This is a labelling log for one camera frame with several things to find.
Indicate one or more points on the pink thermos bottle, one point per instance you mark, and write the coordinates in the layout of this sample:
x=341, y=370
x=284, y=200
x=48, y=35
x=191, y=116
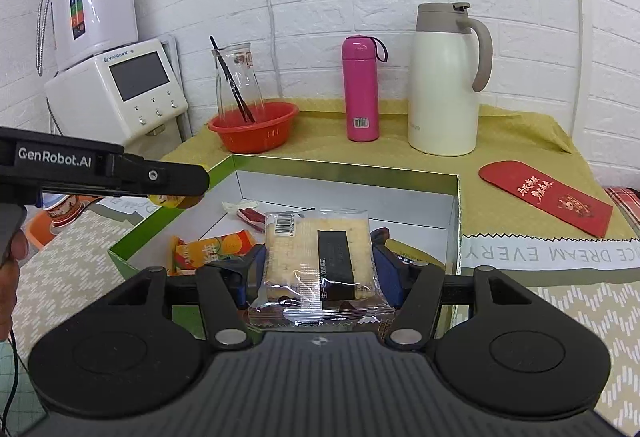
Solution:
x=360, y=92

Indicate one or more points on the yellow cloth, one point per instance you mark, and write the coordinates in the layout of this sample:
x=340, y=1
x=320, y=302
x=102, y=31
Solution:
x=505, y=137

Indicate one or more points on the red plastic basket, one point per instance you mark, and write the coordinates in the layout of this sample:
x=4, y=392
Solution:
x=260, y=137

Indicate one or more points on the instant noodle cup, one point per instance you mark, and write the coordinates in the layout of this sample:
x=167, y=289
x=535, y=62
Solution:
x=62, y=214

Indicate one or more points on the cream thermal jug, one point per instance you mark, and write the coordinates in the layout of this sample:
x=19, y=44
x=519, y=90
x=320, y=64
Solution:
x=440, y=92

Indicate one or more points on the small red and white packet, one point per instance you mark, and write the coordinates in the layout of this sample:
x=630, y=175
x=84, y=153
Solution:
x=250, y=216

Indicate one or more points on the white appliance with screen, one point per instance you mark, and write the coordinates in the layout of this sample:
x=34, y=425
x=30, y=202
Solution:
x=85, y=112

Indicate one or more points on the yellow snack packet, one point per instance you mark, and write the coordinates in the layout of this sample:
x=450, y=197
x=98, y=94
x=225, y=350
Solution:
x=175, y=203

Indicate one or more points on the green cardboard box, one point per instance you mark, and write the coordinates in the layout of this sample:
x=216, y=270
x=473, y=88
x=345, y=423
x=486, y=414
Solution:
x=350, y=199

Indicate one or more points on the glass carafe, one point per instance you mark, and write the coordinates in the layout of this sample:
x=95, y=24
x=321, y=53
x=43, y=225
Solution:
x=245, y=77

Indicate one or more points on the clear cracker packet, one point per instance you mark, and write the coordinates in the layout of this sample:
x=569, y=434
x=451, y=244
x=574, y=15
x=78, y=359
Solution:
x=295, y=262

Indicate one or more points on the orange snack packet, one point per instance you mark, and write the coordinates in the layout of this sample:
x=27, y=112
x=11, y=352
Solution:
x=210, y=251

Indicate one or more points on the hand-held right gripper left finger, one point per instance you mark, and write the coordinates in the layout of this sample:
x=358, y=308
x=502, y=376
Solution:
x=250, y=272

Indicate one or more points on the glass pitcher with chopsticks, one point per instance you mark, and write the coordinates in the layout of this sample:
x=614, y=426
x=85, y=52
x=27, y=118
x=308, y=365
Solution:
x=246, y=109

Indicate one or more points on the red envelope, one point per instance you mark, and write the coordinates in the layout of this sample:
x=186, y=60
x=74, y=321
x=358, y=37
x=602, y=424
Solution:
x=540, y=194

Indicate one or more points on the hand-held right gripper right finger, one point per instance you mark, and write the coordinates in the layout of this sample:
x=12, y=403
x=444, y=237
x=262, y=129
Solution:
x=387, y=274

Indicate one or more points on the patterned tablecloth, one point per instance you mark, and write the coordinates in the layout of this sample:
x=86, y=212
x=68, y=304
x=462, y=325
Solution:
x=575, y=317

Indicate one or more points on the dark patterned cloth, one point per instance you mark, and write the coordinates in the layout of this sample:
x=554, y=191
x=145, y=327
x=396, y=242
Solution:
x=625, y=204

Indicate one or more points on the person's left hand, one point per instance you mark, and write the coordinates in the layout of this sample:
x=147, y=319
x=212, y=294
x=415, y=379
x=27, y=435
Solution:
x=9, y=287

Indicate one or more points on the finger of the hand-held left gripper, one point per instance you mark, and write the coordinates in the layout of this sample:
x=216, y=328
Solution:
x=165, y=179

